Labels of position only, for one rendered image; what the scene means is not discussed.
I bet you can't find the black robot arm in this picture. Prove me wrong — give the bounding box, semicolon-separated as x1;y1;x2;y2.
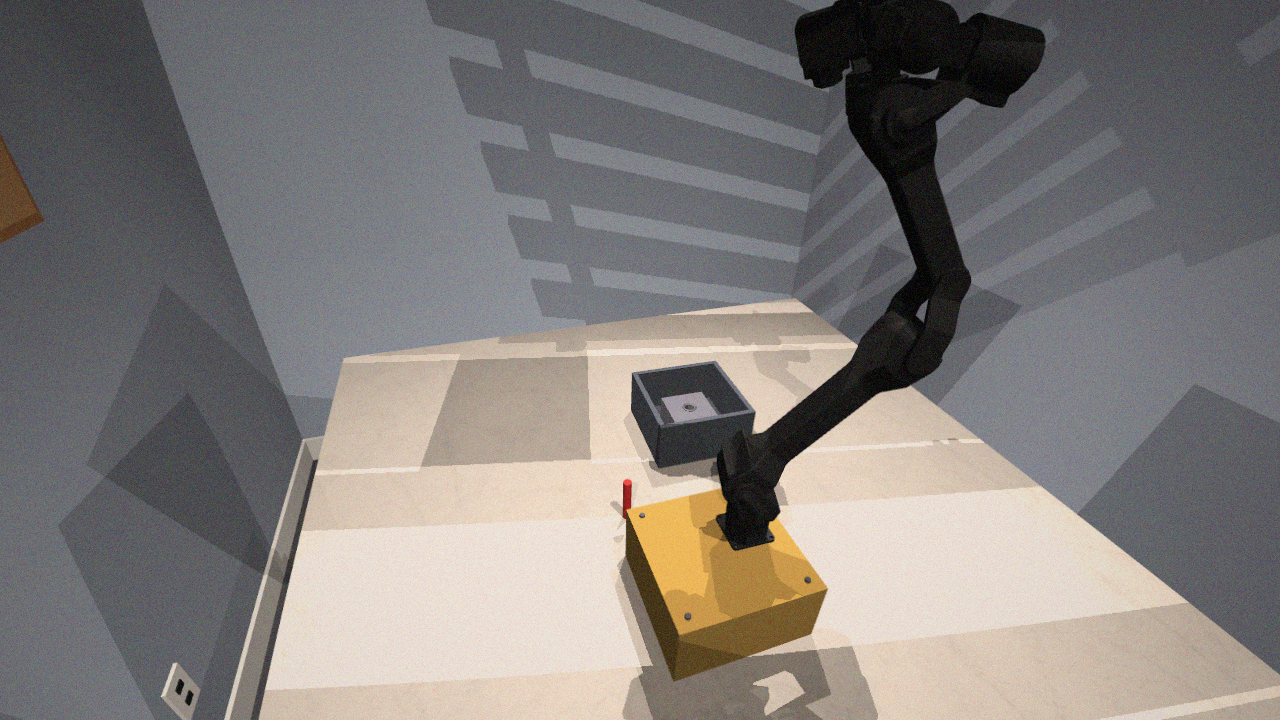
716;0;1046;551

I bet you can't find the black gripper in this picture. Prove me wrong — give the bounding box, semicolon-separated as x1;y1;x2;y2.
845;0;909;115

